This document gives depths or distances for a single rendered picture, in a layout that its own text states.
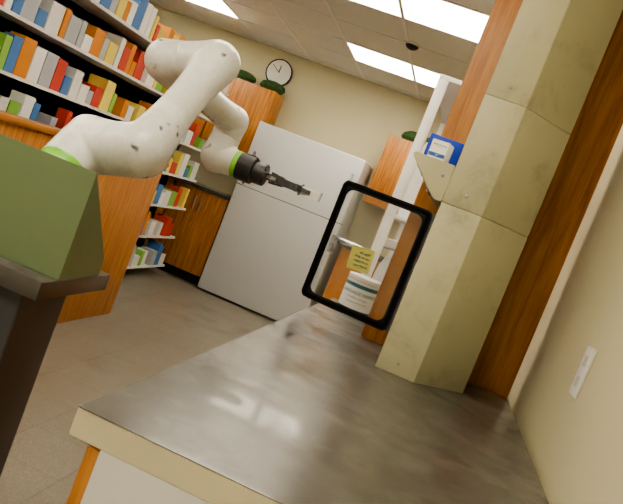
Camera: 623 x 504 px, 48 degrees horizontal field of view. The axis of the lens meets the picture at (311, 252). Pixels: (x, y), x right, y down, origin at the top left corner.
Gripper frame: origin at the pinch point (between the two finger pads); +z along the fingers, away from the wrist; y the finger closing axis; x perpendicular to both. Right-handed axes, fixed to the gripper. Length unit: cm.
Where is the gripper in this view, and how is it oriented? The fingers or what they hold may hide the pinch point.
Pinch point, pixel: (311, 193)
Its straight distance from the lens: 230.4
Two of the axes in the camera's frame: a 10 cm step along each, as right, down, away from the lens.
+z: 9.1, 3.8, -1.7
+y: 1.9, 0.0, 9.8
